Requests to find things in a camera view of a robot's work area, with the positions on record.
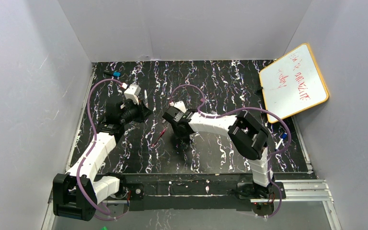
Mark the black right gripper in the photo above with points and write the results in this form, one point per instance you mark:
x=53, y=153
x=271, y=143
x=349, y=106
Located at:
x=170, y=117

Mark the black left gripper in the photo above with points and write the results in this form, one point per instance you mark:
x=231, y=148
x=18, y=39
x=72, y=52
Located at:
x=140, y=112

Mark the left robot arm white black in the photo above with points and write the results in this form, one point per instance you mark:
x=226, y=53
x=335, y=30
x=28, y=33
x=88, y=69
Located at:
x=92, y=158

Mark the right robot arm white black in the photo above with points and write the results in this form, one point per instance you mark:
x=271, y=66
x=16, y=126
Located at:
x=248, y=136

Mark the red translucent pen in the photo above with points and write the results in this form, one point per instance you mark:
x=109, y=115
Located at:
x=159, y=137

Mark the blue black marker cap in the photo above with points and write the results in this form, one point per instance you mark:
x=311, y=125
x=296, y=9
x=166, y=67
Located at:
x=112, y=73

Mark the blue white marker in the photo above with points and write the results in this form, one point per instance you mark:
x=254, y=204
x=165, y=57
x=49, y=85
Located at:
x=280, y=142

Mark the yellow-framed whiteboard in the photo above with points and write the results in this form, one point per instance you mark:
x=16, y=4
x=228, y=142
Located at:
x=293, y=83

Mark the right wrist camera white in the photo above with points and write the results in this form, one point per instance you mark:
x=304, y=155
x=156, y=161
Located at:
x=179, y=105

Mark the metal base rail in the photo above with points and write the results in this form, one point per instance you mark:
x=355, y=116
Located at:
x=154, y=191

